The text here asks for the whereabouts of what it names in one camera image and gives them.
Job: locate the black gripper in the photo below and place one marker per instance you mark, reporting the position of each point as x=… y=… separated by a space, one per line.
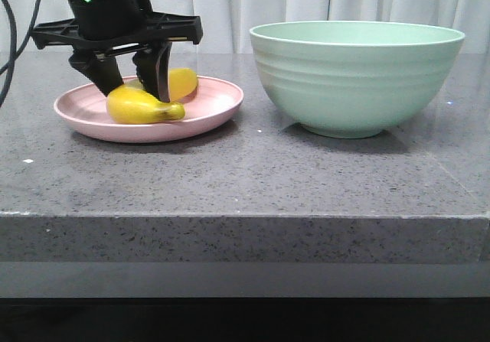
x=115 y=27

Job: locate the yellow banana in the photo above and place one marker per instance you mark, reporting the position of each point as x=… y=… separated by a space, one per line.
x=131 y=104

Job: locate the pink plate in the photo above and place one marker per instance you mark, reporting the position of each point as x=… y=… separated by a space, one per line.
x=212 y=104

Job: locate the green ribbed bowl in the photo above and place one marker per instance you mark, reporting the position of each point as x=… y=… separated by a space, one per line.
x=352 y=79

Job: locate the white curtain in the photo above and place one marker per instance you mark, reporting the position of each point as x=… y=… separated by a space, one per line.
x=226 y=23

